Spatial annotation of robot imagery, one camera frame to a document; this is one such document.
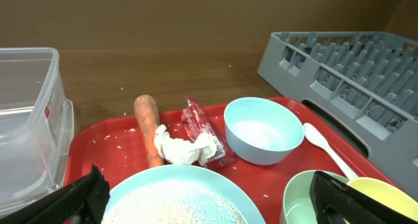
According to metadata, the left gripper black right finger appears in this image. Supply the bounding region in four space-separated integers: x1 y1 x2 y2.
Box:
310 170 417 224

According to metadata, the red plastic tray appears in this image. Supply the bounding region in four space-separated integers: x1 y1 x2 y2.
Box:
65 97 390 223

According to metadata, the white plastic spoon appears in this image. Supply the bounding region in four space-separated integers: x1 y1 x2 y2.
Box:
303 123 359 180

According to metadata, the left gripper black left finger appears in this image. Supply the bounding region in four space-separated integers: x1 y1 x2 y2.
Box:
1 165 110 224

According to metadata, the red snack wrapper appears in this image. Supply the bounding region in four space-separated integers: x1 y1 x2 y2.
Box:
181 95 237 170

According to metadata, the pale green bowl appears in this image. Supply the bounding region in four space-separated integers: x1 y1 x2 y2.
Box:
280 169 350 224

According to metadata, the clear plastic waste bin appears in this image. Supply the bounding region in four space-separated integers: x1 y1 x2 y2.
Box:
1 48 74 217

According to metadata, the yellow cup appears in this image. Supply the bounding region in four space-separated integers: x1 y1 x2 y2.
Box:
347 177 417 221

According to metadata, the light blue plate with rice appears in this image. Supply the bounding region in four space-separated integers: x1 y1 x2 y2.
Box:
102 165 265 223

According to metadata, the white tissue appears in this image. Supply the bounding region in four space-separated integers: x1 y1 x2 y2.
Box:
153 125 217 166

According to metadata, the grey dishwasher rack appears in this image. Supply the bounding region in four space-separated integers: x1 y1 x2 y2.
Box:
257 31 417 197

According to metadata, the light blue bowl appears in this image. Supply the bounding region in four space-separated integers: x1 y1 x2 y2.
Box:
223 97 304 165

